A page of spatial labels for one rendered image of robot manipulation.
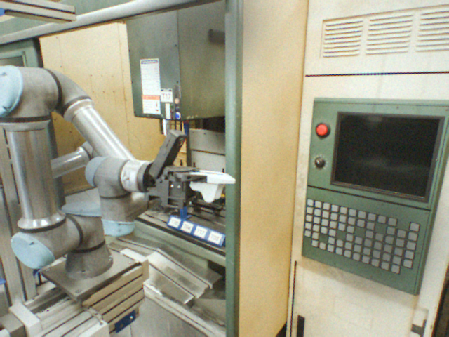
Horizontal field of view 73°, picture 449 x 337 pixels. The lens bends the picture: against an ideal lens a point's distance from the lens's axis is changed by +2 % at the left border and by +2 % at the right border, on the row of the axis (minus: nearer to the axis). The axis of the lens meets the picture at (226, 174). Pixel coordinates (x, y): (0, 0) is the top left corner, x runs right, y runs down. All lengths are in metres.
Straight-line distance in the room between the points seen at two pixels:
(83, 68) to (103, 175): 2.24
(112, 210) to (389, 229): 0.95
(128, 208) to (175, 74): 1.12
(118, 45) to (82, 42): 0.33
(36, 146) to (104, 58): 2.19
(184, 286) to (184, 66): 1.20
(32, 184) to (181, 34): 1.15
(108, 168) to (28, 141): 0.25
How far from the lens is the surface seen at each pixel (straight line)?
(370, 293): 1.47
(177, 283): 1.80
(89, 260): 1.11
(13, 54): 2.23
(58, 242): 0.99
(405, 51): 1.22
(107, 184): 0.75
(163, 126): 2.08
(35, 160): 0.92
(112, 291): 1.21
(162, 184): 0.68
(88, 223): 1.06
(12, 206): 1.15
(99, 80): 3.00
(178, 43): 1.76
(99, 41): 3.05
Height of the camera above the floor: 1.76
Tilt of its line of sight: 16 degrees down
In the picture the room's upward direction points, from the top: straight up
